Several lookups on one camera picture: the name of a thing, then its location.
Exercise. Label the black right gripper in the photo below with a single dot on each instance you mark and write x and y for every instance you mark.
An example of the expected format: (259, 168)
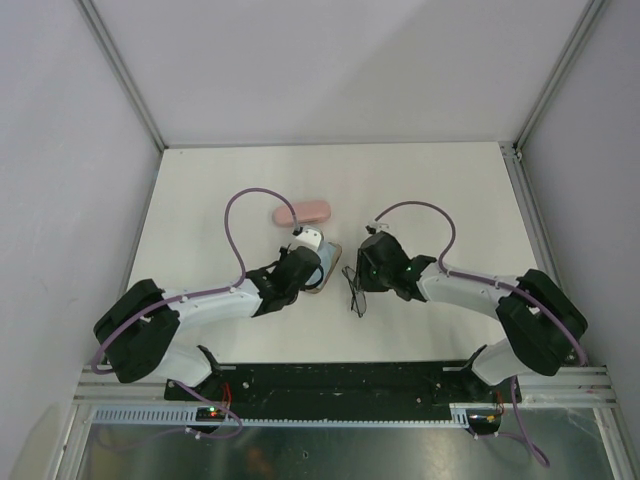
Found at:
(365, 282)

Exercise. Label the plaid glasses case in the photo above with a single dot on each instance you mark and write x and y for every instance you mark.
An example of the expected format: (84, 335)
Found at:
(336, 259)

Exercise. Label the thin wire frame glasses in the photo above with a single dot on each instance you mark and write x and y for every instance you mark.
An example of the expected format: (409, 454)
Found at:
(358, 303)

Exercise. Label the pink glasses case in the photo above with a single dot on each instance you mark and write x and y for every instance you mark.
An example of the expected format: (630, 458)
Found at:
(307, 212)

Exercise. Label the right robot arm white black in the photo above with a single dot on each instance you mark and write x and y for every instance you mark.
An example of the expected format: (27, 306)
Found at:
(541, 324)

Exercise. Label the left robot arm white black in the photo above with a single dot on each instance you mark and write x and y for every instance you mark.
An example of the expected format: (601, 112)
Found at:
(137, 335)

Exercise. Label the left controller board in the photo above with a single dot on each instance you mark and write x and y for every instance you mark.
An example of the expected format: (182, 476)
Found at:
(210, 413)

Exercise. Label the controller board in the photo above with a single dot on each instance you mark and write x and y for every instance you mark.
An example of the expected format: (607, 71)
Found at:
(210, 413)
(484, 422)

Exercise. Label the right controller board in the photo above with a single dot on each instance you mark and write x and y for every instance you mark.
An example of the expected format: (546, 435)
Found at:
(484, 422)

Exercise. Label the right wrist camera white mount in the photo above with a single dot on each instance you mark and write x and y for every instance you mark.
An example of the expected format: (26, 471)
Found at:
(374, 227)

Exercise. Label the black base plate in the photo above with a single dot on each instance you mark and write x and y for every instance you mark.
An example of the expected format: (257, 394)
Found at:
(371, 391)

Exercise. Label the right aluminium frame post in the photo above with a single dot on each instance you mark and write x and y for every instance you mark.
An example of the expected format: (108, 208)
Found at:
(570, 52)

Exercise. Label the aluminium frame post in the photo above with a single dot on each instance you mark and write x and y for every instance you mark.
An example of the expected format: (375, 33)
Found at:
(122, 74)
(570, 52)

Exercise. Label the left aluminium frame post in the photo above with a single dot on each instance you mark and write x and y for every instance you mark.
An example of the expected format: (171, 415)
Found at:
(122, 74)

